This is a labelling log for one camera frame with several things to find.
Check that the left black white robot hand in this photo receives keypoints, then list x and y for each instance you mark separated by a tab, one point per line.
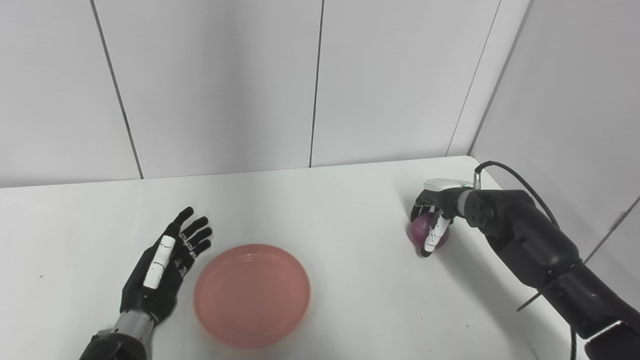
150	297

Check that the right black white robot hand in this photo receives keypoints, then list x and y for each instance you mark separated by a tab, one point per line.
442	197

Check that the purple red onion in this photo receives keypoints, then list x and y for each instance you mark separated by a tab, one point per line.
419	232

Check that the pink round plate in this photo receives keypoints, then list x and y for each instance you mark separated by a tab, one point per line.
251	295

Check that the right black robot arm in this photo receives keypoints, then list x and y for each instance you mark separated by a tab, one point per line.
540	250

